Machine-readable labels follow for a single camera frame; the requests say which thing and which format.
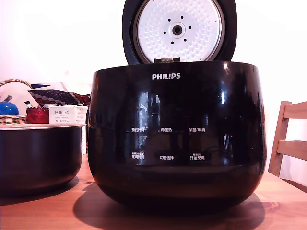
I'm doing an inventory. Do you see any rice cooker lid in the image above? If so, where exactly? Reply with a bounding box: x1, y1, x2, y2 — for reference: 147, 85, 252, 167
121, 0, 238, 65

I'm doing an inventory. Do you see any white cloth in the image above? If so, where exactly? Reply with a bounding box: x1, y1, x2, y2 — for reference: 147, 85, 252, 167
0, 83, 37, 116

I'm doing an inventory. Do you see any red container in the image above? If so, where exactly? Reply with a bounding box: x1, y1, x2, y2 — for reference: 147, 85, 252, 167
25, 107, 50, 125

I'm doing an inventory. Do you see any wicker basket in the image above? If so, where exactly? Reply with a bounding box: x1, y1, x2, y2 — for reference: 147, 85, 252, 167
0, 79, 41, 126

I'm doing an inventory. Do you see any blue ball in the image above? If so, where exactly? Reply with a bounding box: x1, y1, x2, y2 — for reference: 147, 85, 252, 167
0, 101, 20, 115

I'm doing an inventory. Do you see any white carton box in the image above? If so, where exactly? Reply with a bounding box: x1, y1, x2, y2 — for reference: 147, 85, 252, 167
73, 105, 89, 155

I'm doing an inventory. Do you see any dark dotted cushion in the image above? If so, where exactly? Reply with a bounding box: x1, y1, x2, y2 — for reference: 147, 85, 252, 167
28, 88, 83, 106

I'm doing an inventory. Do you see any white Porlex box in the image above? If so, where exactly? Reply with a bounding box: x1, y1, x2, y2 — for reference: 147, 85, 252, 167
48, 105, 78, 125

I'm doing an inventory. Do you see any metallic pot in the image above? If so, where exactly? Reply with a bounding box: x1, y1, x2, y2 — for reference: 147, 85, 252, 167
0, 123, 87, 196

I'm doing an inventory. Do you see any red patterned cloth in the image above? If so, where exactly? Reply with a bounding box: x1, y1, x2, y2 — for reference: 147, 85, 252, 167
71, 92, 92, 106

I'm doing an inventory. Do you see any black Philips rice cooker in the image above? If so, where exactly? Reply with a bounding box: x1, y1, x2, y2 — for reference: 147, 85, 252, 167
86, 60, 268, 212

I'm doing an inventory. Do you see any wooden chair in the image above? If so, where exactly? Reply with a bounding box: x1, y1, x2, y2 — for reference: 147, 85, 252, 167
268, 100, 307, 185

